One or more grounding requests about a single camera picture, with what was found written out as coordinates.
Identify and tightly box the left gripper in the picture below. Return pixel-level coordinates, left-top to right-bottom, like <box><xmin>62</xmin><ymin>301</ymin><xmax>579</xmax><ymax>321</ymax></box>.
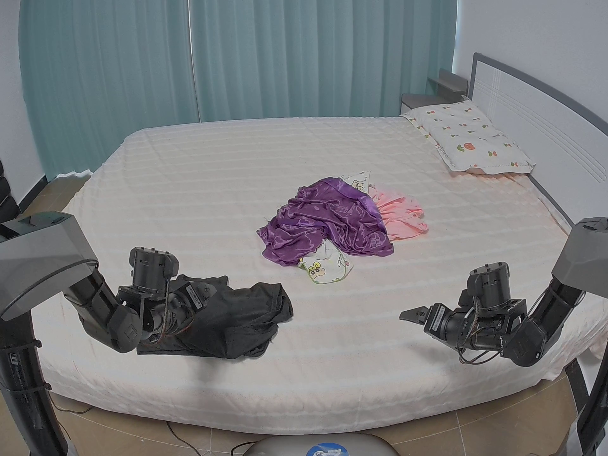
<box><xmin>164</xmin><ymin>277</ymin><xmax>218</xmax><ymax>338</ymax></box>

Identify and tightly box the grey bedside table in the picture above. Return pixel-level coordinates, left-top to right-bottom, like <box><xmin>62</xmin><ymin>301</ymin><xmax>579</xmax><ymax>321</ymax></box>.
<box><xmin>400</xmin><ymin>68</ymin><xmax>471</xmax><ymax>115</ymax></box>

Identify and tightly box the white printed pillow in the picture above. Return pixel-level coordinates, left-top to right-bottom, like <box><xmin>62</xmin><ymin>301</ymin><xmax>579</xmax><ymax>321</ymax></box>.
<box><xmin>401</xmin><ymin>102</ymin><xmax>536</xmax><ymax>175</ymax></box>

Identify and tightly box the purple satin garment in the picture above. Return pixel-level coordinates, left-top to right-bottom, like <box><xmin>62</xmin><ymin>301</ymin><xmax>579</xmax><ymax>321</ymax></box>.
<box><xmin>257</xmin><ymin>176</ymin><xmax>395</xmax><ymax>267</ymax></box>

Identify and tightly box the black chest of drawers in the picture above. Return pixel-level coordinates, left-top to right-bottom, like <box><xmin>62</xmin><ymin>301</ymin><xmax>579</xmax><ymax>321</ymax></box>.
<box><xmin>0</xmin><ymin>159</ymin><xmax>22</xmax><ymax>222</ymax></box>

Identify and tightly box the black T-shirt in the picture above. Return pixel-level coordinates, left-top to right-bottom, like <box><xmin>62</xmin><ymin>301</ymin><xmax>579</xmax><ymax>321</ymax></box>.
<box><xmin>137</xmin><ymin>276</ymin><xmax>294</xmax><ymax>361</ymax></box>

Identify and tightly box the black cable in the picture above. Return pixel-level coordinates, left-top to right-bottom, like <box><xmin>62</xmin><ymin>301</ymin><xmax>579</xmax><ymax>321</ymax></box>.
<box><xmin>165</xmin><ymin>421</ymin><xmax>259</xmax><ymax>456</ymax></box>
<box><xmin>0</xmin><ymin>260</ymin><xmax>100</xmax><ymax>307</ymax></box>

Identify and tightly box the pink garment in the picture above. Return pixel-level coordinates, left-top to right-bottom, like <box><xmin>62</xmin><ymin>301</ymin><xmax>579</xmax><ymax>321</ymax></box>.
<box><xmin>368</xmin><ymin>186</ymin><xmax>429</xmax><ymax>242</ymax></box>

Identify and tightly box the white printed garment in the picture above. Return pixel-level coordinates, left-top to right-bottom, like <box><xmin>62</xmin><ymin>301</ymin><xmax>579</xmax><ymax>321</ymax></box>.
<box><xmin>297</xmin><ymin>170</ymin><xmax>372</xmax><ymax>286</ymax></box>

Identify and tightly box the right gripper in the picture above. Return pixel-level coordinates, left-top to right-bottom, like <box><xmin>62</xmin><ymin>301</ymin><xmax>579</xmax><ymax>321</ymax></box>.
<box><xmin>424</xmin><ymin>303</ymin><xmax>476</xmax><ymax>350</ymax></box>

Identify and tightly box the bed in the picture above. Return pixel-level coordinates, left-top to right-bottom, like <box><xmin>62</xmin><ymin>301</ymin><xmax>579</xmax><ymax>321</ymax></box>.
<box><xmin>35</xmin><ymin>53</ymin><xmax>608</xmax><ymax>436</ymax></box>

